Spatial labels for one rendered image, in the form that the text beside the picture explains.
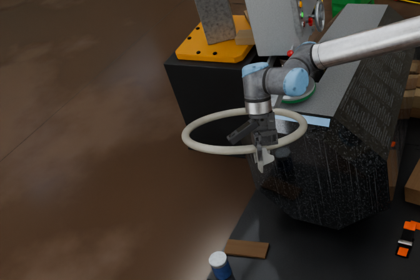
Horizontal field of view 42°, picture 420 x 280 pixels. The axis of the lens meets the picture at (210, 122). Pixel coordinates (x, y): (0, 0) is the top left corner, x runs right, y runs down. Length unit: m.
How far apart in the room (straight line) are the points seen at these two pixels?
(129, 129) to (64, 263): 1.27
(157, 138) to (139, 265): 1.17
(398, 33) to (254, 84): 0.48
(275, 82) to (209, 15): 1.72
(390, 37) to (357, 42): 0.11
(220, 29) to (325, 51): 1.75
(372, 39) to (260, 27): 0.90
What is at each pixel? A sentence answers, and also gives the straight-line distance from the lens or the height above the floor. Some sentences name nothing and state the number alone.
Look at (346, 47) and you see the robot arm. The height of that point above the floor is 1.56.
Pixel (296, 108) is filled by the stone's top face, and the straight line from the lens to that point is 2.76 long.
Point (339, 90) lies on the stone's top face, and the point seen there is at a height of 0.83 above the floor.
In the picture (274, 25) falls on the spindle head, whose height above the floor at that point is 1.29.
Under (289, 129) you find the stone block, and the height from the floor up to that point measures 0.76.
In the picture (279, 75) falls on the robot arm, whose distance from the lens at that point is 1.79.
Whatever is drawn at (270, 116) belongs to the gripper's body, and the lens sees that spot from 1.90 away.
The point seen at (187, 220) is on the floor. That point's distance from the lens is 3.54.
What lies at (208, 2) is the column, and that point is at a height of 1.07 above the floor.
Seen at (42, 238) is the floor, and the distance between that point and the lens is 3.93.
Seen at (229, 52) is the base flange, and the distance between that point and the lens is 3.41.
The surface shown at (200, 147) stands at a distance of 1.99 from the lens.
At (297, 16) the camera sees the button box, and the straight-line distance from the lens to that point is 2.45.
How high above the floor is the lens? 2.52
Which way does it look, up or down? 37 degrees down
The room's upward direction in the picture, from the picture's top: 18 degrees counter-clockwise
